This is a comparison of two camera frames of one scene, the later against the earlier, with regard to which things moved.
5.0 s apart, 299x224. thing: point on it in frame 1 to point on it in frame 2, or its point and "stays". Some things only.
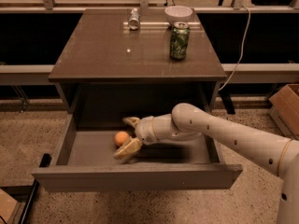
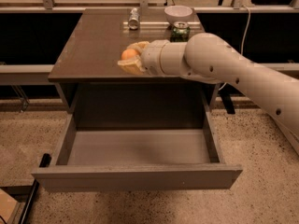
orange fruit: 121,137 to 128,53
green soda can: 179,34 stays
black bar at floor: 26,214 stays
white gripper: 144,130 to 151,58
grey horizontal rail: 246,74 stays
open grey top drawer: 87,163 stays
